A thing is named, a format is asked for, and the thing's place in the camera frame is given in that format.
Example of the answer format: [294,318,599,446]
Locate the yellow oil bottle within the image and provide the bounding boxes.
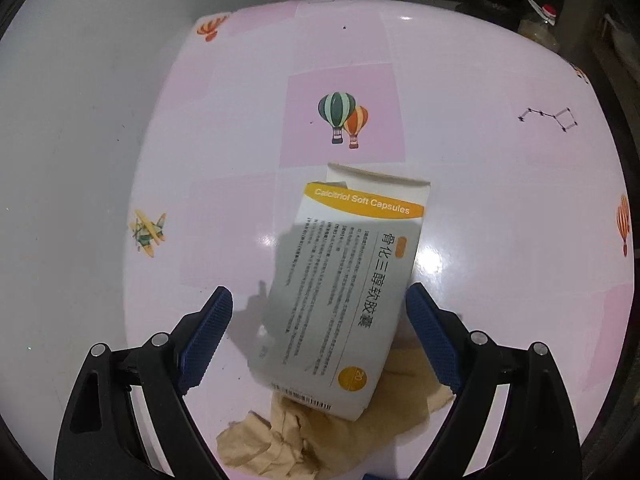
[518,1,560,53]

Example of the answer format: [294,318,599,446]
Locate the white yellow medicine box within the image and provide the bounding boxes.
[248,164,431,420]

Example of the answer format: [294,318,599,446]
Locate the crumpled brown paper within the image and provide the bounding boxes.
[217,348,454,479]

